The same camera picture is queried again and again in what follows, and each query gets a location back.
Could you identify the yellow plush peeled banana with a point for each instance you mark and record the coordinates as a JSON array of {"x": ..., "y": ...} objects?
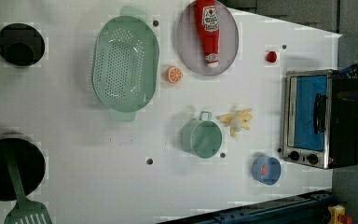
[{"x": 237, "y": 121}]

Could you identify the silver black toaster oven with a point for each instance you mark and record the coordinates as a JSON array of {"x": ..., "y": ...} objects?
[{"x": 320, "y": 119}]

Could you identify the small red strawberry toy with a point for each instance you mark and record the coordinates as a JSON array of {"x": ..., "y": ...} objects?
[{"x": 271, "y": 57}]

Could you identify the blue small bowl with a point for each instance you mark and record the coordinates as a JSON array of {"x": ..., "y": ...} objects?
[{"x": 274, "y": 170}]

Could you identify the red toy inside blue bowl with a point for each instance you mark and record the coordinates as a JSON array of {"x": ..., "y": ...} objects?
[{"x": 264, "y": 170}]

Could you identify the yellow red button box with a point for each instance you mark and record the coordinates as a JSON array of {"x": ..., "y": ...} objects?
[{"x": 338, "y": 215}]

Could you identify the red plush ketchup bottle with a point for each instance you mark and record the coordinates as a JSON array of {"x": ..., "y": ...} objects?
[{"x": 207, "y": 24}]

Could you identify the grey round plate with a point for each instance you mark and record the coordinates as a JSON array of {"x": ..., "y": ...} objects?
[{"x": 190, "y": 47}]

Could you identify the orange slice toy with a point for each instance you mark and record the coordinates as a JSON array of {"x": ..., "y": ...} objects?
[{"x": 174, "y": 74}]

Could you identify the green perforated colander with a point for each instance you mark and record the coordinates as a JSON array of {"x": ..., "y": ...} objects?
[{"x": 125, "y": 64}]

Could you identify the small black round container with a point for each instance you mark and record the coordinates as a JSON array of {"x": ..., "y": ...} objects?
[{"x": 21, "y": 44}]

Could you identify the green slotted spatula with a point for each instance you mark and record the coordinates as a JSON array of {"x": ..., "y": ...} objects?
[{"x": 24, "y": 211}]

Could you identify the large black pot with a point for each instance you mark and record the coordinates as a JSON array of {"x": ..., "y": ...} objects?
[{"x": 31, "y": 164}]

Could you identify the blue metal frame rail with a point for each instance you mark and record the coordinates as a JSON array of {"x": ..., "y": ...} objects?
[{"x": 308, "y": 208}]

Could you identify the green cup with handle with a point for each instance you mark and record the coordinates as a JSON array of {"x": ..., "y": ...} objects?
[{"x": 202, "y": 137}]

